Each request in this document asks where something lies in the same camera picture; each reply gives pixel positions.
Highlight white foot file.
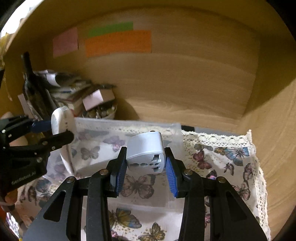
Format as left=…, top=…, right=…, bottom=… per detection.
left=51, top=106, right=76, bottom=135

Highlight white travel adapter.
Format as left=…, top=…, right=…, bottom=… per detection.
left=126, top=131, right=166, bottom=175

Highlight person's left hand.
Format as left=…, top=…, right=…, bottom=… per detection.
left=1, top=189, right=18, bottom=206

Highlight dark wine bottle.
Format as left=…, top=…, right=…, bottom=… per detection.
left=22, top=52, right=54, bottom=120

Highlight clear plastic storage box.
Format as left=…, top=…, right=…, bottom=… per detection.
left=43, top=117, right=186, bottom=209

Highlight pile of papers and booklets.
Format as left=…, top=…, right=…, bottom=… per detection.
left=18, top=70, right=116, bottom=119

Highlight butterfly print lace cloth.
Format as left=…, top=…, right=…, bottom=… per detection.
left=24, top=118, right=267, bottom=240

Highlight pink sticky note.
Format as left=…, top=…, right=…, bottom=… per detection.
left=53, top=27, right=79, bottom=58

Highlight orange sticky note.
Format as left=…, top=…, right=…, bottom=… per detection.
left=85, top=30, right=152, bottom=58

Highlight green sticky note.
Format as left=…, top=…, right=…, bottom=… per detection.
left=87, top=22, right=133, bottom=38

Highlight wooden desk shelf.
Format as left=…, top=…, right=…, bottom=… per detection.
left=0, top=0, right=296, bottom=130

